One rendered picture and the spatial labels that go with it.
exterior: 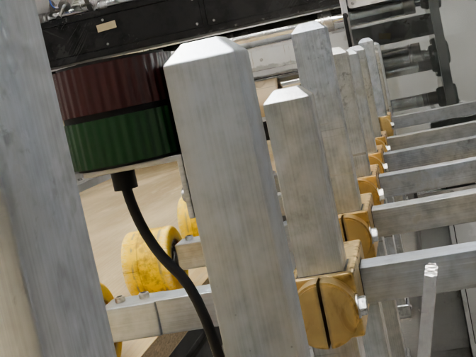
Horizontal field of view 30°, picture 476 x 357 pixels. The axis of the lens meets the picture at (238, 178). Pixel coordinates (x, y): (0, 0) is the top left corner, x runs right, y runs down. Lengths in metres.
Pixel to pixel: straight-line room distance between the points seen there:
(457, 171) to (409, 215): 0.26
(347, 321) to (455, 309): 2.57
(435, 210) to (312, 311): 0.33
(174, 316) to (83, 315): 0.56
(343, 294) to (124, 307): 0.20
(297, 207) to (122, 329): 0.20
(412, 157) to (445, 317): 1.82
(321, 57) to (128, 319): 0.33
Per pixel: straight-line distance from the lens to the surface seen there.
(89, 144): 0.42
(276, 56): 2.99
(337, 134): 0.91
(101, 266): 1.32
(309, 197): 0.66
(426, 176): 1.20
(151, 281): 0.99
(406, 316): 1.46
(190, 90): 0.41
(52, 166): 0.19
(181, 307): 0.75
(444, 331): 3.24
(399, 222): 0.96
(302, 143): 0.66
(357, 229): 0.89
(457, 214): 0.96
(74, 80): 0.42
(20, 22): 0.19
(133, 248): 1.00
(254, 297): 0.42
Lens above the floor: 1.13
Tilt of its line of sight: 6 degrees down
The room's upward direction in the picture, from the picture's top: 12 degrees counter-clockwise
